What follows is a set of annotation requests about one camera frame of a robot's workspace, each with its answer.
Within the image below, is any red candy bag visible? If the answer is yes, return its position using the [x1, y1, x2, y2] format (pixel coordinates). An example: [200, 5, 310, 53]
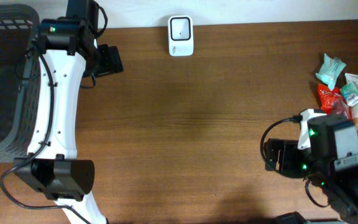
[318, 83, 351, 119]

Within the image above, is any small teal tissue pack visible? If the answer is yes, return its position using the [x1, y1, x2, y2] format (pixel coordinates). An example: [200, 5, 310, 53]
[340, 82, 358, 107]

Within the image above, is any teal wet wipes pack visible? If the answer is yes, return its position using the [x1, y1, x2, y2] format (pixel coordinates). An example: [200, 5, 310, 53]
[315, 54, 346, 91]

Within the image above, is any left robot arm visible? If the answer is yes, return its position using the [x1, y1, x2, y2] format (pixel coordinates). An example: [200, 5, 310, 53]
[11, 1, 124, 223]

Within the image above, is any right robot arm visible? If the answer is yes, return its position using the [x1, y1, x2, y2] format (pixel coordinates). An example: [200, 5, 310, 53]
[260, 114, 358, 223]

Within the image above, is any white barcode scanner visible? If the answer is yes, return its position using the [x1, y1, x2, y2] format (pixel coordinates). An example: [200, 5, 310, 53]
[168, 15, 194, 57]

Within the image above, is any grey plastic mesh basket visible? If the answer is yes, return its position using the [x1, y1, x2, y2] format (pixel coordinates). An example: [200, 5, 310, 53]
[0, 4, 40, 163]

